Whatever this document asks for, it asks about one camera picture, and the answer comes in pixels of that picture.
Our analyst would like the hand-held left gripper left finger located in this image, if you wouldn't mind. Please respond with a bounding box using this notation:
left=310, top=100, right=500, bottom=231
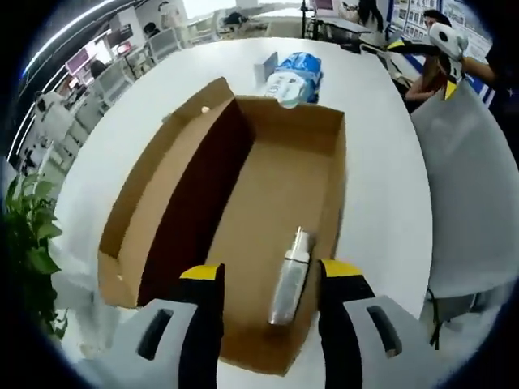
left=75, top=262, right=227, bottom=389

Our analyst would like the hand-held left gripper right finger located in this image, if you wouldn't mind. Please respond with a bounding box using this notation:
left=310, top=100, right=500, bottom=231
left=315, top=259, right=444, bottom=389

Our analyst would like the blue flower tissue pack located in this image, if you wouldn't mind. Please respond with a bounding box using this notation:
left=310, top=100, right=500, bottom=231
left=278, top=51, right=326, bottom=103

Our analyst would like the brown cardboard shoe box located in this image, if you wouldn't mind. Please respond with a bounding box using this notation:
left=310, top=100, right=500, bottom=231
left=97, top=76, right=348, bottom=378

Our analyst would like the silver tube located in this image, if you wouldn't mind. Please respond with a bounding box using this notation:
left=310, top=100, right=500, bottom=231
left=267, top=225, right=320, bottom=327

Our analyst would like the black tripod stand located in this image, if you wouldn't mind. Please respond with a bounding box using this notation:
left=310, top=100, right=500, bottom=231
left=299, top=0, right=322, bottom=40

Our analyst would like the grey mesh office chair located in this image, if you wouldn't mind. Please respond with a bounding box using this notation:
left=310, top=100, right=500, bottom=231
left=409, top=83, right=519, bottom=350

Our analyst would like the green potted plant white pot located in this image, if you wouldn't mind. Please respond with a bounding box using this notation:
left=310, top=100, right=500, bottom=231
left=0, top=172, right=68, bottom=342

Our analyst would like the pink monitor screen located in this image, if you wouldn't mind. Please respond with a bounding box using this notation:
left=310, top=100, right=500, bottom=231
left=64, top=46, right=95, bottom=76

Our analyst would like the long ceiling light strip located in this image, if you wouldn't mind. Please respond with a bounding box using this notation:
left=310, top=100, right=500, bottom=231
left=22, top=0, right=119, bottom=75

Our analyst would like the blue white wall poster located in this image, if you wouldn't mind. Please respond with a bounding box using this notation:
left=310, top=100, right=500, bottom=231
left=384, top=0, right=492, bottom=42

